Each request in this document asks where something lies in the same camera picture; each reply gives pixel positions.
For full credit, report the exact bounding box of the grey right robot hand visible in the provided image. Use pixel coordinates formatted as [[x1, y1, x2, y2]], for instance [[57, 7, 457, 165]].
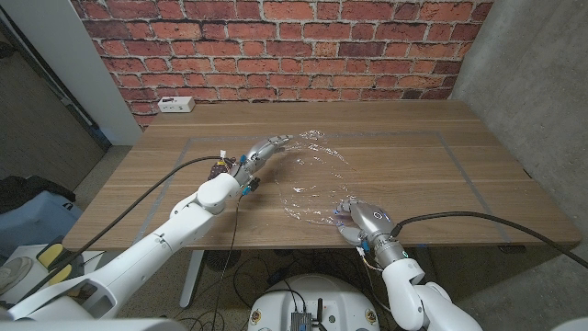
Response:
[[334, 198, 408, 268]]

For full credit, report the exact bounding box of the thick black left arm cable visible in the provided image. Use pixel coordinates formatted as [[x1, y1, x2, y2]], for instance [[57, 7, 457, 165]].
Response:
[[16, 154, 229, 302]]

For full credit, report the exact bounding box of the yellow black foot pedal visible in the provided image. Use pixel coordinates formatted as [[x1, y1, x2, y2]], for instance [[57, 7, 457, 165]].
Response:
[[36, 236, 86, 289]]

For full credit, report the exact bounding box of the thin black left wrist cable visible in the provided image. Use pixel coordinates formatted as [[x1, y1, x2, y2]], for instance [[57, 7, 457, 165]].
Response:
[[209, 195, 243, 331]]

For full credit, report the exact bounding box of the grey electronics box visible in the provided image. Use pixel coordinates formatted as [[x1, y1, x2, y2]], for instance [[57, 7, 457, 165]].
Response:
[[289, 311, 314, 331]]

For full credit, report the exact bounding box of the grey tape outline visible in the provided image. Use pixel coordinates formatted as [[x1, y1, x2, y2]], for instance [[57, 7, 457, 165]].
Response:
[[132, 131, 514, 244]]

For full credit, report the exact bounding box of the white metal table leg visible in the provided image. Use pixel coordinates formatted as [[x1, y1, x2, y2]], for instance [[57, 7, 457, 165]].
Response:
[[413, 247, 440, 287], [178, 249, 206, 308]]

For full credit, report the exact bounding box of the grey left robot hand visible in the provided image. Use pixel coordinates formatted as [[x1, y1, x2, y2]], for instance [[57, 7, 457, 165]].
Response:
[[229, 133, 295, 185]]

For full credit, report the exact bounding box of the black round floor disc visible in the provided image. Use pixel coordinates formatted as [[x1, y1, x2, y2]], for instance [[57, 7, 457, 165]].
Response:
[[205, 249, 243, 272]]

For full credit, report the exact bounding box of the white power strip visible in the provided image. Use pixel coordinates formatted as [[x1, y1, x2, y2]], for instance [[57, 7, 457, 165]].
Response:
[[157, 96, 197, 114]]

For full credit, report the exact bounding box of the red brick print backdrop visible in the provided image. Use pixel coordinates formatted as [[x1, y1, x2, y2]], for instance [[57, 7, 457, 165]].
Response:
[[71, 0, 495, 130]]

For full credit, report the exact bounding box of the clear plastic wrap sheet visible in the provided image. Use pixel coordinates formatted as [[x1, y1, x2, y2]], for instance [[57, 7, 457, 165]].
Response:
[[275, 129, 364, 226]]

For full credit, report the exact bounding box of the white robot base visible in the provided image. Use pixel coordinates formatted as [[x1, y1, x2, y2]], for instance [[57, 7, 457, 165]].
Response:
[[247, 274, 381, 331]]

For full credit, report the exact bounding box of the dark perforated left wrist plate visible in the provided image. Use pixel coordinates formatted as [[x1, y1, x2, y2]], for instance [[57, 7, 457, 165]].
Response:
[[207, 158, 235, 181]]

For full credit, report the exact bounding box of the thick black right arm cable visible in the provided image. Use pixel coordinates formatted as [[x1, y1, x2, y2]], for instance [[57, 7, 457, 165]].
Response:
[[390, 210, 588, 270]]

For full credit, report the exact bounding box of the grey white shoe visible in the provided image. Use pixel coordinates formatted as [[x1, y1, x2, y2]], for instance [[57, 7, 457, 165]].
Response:
[[0, 256, 36, 295]]

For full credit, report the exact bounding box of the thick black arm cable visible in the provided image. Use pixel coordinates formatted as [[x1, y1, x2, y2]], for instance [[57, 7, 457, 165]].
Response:
[[16, 154, 229, 302], [390, 210, 588, 270]]

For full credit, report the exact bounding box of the white floor board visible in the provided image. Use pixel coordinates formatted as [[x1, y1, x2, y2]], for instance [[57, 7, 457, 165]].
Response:
[[0, 243, 107, 309]]

